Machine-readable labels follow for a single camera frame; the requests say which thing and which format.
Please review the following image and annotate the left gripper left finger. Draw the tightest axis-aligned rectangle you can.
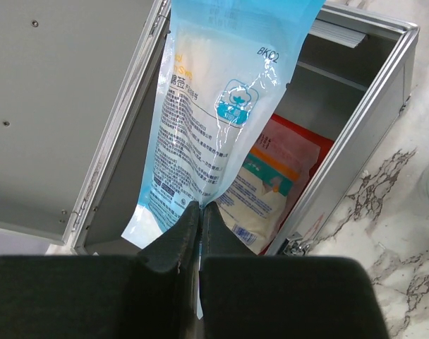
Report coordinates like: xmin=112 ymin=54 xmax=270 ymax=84
xmin=0 ymin=202 xmax=200 ymax=338

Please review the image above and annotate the blue pouch packet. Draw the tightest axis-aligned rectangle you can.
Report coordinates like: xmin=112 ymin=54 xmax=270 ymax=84
xmin=121 ymin=0 xmax=327 ymax=321

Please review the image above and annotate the medicine box teal orange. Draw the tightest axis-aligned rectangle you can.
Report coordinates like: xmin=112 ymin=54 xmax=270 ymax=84
xmin=217 ymin=151 xmax=285 ymax=251

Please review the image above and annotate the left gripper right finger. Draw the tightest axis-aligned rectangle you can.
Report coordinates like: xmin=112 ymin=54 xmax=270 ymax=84
xmin=200 ymin=203 xmax=389 ymax=338

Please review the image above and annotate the red first aid pouch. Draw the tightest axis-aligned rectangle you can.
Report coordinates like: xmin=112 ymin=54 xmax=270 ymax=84
xmin=248 ymin=114 xmax=334 ymax=254

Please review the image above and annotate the grey metal first aid box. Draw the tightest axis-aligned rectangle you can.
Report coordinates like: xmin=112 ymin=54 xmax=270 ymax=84
xmin=0 ymin=1 xmax=419 ymax=255

